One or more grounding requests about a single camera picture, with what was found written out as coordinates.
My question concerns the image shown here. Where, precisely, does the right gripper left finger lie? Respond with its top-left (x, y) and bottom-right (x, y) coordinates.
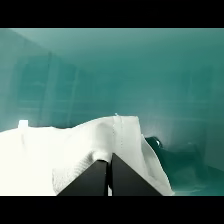
top-left (57, 159), bottom-right (109, 197)

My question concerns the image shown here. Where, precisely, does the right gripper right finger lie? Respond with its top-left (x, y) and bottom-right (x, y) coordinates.
top-left (111, 152), bottom-right (163, 197)

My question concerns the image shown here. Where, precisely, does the white shirt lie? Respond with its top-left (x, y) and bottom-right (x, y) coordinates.
top-left (0, 114), bottom-right (175, 197)

